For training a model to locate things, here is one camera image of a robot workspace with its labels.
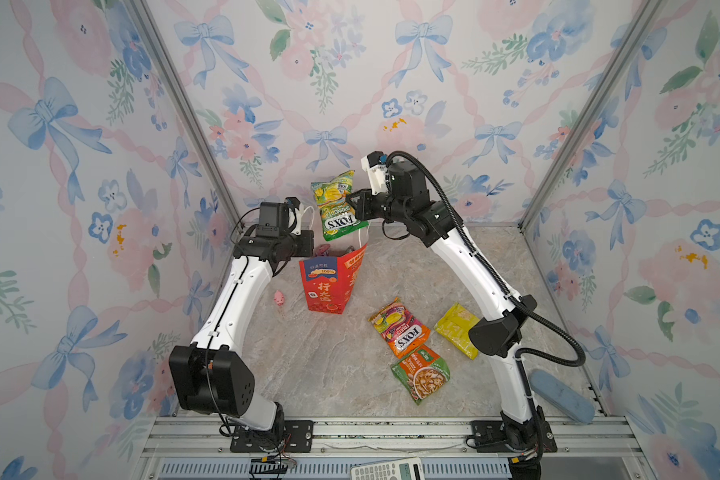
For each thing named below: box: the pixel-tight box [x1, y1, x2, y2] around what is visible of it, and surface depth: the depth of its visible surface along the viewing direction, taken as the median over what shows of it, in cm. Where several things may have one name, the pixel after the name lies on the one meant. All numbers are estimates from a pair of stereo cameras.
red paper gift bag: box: [299, 243, 368, 315], surface depth 85 cm
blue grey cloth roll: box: [530, 370, 595, 424], surface depth 80 cm
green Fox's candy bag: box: [311, 170, 369, 242], surface depth 77 cm
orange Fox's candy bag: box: [368, 297, 431, 359], surface depth 92 cm
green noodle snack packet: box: [390, 344, 451, 406], surface depth 85 cm
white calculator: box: [350, 456, 426, 480], surface depth 70 cm
